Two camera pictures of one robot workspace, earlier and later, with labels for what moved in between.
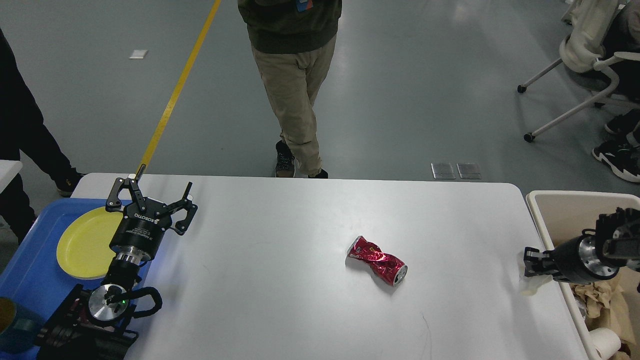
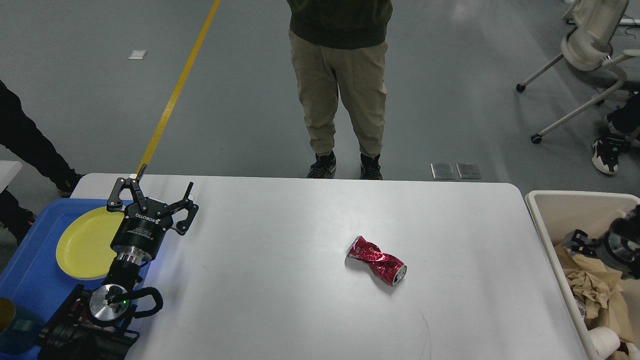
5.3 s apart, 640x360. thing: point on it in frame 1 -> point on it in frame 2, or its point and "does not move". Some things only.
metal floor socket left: [442, 171] does not move
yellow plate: [83, 250] does not move
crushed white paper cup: [529, 286] -> [634, 353]
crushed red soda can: [390, 268] does not move
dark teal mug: [19, 326] does not move
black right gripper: [575, 260] -> [619, 246]
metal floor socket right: [469, 170] does not move
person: [294, 43] -> [338, 51]
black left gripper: [137, 238] does not move
